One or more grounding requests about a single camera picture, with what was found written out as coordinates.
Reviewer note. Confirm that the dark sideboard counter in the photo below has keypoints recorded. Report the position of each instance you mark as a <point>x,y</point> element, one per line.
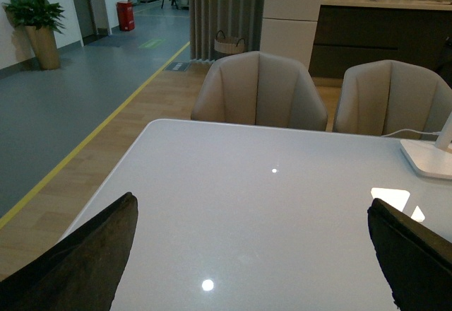
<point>351,34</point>

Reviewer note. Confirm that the beige chair right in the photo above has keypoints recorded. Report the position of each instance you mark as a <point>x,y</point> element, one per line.
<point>392,97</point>

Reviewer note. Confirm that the woven basket with handles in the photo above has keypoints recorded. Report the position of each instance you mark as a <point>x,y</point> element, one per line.
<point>227,45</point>

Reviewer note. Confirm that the green potted plant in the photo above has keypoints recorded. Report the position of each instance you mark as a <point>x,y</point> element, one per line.
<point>36,13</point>

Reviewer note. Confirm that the tan tall plant pot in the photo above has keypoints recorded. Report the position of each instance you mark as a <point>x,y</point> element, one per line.
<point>44,47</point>

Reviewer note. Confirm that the white drawer cabinet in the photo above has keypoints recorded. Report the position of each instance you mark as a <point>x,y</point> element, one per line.
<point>289,28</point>

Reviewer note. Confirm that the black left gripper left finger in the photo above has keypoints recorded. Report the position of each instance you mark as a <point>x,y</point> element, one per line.
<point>82,271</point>

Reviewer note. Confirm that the red bin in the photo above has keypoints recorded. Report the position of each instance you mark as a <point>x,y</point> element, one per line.
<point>125,15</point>

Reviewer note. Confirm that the beige chair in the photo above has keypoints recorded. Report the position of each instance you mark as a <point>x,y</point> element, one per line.
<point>256,88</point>
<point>392,97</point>

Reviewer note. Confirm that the beige chair left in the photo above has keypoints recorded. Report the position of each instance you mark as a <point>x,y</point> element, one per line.
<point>256,88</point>

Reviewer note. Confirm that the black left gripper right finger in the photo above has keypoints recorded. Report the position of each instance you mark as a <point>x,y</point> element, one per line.
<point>415,261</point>

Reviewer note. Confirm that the grey pleated curtain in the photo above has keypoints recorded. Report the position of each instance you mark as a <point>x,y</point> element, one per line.
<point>236,18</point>

